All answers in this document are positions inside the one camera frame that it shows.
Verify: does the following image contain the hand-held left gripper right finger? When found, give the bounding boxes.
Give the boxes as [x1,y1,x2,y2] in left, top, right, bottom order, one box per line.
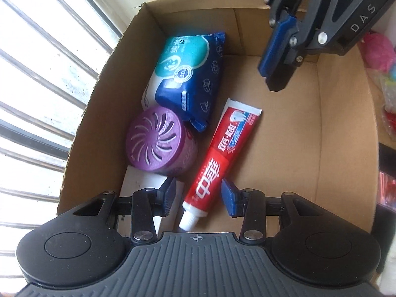
[221,178,330,244]

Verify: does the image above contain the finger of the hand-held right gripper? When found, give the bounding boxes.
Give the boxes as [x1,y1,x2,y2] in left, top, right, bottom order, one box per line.
[257,0,314,93]

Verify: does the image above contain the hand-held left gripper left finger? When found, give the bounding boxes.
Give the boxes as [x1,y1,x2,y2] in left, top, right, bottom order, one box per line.
[73,177,177,244]

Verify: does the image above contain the red toothpaste tube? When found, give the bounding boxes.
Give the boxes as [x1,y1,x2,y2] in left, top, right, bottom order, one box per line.
[178,97,263,232]

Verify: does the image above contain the purple air freshener jar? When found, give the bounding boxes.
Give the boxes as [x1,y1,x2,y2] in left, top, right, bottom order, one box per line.
[125,105,199,179]

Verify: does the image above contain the brown cardboard box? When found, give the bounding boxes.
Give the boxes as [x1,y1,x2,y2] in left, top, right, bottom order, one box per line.
[56,0,381,237]

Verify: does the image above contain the blue wet wipes pack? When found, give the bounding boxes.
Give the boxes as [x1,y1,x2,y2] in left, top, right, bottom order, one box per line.
[140,30,226,133]

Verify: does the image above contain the pink plastic bag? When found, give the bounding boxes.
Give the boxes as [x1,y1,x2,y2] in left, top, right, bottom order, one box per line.
[361,31,396,73]

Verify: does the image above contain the colourful plastic packet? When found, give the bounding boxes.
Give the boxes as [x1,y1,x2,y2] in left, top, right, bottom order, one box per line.
[379,69,396,116]

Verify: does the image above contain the metal window railing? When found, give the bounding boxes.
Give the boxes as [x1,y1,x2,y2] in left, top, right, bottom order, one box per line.
[0,0,123,254]

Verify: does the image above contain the black window frame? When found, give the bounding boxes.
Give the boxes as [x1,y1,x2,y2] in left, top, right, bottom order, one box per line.
[0,119,70,164]

